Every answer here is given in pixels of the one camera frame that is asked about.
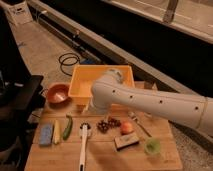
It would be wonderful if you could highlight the black coiled cable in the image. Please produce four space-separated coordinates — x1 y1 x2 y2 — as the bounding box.
58 52 82 77

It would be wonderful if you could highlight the green plastic cup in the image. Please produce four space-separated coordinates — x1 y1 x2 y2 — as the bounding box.
144 138 161 155

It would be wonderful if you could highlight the metal fork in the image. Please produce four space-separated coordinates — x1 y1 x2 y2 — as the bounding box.
128 111 152 137

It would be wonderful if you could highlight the yellow plastic tub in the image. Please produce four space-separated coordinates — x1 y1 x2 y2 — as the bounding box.
68 65 135 105

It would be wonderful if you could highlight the black eraser block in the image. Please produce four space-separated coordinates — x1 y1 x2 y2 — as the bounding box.
114 134 139 151

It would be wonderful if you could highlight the orange bowl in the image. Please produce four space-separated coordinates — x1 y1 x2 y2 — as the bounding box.
46 83 69 104

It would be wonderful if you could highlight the green cucumber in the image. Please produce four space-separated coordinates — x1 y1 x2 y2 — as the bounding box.
62 115 73 140

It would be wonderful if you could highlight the white box on floor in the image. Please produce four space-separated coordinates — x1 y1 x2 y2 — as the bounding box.
2 1 33 26

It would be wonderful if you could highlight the peach fruit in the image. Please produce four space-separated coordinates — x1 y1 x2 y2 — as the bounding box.
120 121 134 135

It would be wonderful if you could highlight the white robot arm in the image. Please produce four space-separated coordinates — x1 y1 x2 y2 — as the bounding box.
88 68 213 136

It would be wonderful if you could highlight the yellow corn cob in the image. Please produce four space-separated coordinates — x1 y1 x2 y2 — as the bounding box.
53 120 61 145

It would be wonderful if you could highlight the blue sponge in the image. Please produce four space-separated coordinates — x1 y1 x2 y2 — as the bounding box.
39 123 53 146

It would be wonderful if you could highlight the bunch of dark grapes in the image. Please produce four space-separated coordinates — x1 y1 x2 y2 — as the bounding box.
97 117 121 133

